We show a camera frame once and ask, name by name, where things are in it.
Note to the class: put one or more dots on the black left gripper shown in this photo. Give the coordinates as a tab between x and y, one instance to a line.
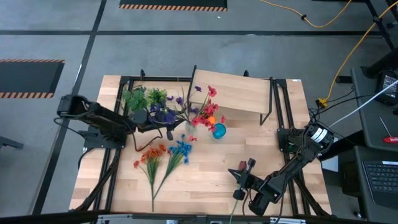
155	127

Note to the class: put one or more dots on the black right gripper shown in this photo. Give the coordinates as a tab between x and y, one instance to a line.
250	183

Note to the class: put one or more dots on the clear glass vase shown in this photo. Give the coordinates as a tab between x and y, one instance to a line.
189	128

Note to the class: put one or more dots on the purple artificial flower bunch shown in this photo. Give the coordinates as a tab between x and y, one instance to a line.
169	118

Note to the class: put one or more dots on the dark red artificial tulip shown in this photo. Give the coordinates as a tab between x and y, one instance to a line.
242	165

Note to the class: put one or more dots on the blue artificial flower bunch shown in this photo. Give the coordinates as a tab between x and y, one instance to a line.
182	148

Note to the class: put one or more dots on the red artificial flower bunch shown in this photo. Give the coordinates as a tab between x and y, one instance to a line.
209	109

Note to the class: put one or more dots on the orange artificial tulip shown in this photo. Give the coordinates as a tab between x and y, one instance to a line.
212	120

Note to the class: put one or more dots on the blue glass vase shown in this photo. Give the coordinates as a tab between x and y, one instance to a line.
219	131

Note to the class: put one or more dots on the orange artificial flower bunch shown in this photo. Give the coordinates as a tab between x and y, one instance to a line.
152	154

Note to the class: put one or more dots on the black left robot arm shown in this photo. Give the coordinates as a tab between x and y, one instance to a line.
93	115

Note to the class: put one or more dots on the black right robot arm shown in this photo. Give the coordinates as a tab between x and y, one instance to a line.
292	168

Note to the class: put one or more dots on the wooden shelf with black legs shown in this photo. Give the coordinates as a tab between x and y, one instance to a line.
236	91

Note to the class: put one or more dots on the small-leaf potted plant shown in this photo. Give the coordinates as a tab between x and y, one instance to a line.
156	96

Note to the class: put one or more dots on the large-leaf potted plant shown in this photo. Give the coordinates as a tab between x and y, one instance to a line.
135	98

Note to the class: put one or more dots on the black and silver beam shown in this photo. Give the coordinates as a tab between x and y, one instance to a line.
199	218

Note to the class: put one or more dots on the white paper sheet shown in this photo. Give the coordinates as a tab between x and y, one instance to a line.
331	163

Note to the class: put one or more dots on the dark grey desk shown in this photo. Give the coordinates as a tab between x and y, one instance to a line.
373	130
351	193

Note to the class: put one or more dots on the black hazard-striped floor mat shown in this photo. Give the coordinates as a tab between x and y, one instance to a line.
172	3
28	76

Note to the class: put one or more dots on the black laptop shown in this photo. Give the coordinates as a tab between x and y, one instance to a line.
382	180

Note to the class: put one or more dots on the dark chair leg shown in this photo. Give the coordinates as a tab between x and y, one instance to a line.
11	143

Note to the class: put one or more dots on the black device with screen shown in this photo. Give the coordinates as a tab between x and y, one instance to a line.
388	88

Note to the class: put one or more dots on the black stand legs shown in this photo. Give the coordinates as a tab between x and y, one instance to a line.
381	67

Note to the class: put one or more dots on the black metal table frame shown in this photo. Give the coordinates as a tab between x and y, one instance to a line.
155	78

